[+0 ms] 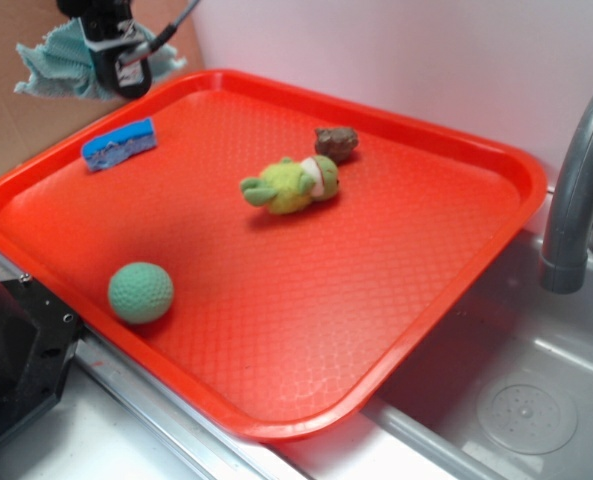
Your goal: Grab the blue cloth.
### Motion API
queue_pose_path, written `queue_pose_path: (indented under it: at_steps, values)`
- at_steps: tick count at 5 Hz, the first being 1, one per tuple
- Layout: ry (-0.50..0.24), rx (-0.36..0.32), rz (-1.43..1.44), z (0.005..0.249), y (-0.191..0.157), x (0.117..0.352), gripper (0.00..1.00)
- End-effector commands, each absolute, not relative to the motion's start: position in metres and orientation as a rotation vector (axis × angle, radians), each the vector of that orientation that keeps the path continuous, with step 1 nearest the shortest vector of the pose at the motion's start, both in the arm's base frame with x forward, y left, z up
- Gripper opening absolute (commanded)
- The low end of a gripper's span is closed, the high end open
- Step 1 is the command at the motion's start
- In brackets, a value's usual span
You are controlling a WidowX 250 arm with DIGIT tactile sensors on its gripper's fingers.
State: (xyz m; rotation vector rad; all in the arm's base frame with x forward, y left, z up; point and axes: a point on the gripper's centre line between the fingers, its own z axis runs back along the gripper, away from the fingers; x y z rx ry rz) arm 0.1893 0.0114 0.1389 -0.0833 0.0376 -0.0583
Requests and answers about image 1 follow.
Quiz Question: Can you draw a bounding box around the red plastic tray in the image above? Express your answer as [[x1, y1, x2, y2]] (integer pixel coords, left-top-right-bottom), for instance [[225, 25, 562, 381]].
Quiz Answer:
[[0, 71, 547, 443]]

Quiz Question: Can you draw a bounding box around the brown rock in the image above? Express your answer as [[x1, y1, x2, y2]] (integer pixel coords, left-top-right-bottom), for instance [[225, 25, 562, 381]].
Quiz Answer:
[[314, 127, 359, 164]]

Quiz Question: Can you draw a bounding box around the green plush frog toy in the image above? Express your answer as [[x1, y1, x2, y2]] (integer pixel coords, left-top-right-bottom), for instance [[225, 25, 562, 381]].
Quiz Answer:
[[240, 155, 339, 215]]

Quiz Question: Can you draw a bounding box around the grey sink faucet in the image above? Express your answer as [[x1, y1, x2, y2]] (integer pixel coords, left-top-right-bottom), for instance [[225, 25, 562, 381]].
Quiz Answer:
[[539, 96, 593, 294]]

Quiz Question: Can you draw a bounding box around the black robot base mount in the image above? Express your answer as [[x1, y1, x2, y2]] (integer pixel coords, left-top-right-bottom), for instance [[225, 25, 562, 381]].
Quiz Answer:
[[0, 278, 82, 445]]

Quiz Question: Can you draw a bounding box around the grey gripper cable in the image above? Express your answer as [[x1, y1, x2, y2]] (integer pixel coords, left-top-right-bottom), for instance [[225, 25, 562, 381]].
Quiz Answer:
[[120, 0, 202, 64]]

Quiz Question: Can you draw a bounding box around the light blue cloth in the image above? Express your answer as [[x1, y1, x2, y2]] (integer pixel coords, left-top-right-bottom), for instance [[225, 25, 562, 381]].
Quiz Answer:
[[13, 20, 188, 101]]

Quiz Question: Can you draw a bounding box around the blue sponge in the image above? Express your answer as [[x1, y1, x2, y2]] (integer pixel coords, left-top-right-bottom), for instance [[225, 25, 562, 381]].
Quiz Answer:
[[81, 117, 158, 172]]

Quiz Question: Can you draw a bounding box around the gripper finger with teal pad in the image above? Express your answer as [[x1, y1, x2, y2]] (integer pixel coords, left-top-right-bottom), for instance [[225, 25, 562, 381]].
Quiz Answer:
[[79, 15, 152, 99]]

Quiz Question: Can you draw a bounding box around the grey plastic sink basin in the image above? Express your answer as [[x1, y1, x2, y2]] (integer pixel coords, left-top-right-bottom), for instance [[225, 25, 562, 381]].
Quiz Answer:
[[365, 233, 593, 479]]

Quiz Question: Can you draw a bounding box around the green textured ball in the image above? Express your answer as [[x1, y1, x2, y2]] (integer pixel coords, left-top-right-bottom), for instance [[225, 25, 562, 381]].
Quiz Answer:
[[107, 262, 174, 325]]

